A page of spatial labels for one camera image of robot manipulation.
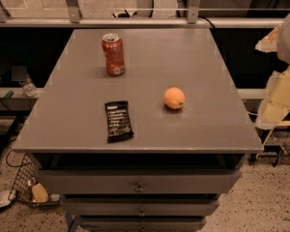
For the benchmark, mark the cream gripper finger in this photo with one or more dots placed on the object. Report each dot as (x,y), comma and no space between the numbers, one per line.
(270,43)
(276,104)

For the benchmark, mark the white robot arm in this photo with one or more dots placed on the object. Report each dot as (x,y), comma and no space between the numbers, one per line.
(284,52)

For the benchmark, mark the black rxbar chocolate wrapper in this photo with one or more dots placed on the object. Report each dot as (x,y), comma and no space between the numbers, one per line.
(118,121)

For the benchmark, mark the orange fruit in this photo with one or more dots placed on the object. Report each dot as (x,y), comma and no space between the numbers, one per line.
(174,98)

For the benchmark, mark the red soda can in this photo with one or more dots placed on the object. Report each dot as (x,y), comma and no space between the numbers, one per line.
(113,50)

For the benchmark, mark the middle grey drawer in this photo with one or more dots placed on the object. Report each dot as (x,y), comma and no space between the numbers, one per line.
(137,206)

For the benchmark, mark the grey drawer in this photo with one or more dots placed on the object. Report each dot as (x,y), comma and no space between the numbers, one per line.
(138,181)
(137,206)
(142,224)

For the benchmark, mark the top grey drawer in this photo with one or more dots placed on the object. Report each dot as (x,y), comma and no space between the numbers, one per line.
(138,181)

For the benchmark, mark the bottom grey drawer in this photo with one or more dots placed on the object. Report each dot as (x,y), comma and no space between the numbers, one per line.
(142,224)

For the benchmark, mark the clear plastic bottle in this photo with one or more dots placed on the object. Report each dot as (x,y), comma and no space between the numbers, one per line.
(29,88)

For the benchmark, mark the yellow sponge in basket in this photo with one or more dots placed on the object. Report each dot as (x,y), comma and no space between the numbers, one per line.
(40,194)

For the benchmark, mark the black table leg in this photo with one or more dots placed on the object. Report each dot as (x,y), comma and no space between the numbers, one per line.
(6,138)

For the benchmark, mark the white crumpled cloth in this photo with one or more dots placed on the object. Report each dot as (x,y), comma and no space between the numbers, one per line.
(6,197)

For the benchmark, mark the wire mesh basket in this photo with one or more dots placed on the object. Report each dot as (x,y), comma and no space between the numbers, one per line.
(22,187)

